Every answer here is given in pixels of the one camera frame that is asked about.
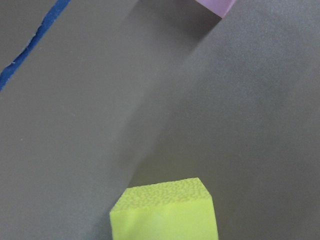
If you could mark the pink foam block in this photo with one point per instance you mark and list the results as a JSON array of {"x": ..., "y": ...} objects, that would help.
[{"x": 218, "y": 7}]

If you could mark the yellow foam block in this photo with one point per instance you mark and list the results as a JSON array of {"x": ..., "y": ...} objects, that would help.
[{"x": 173, "y": 210}]

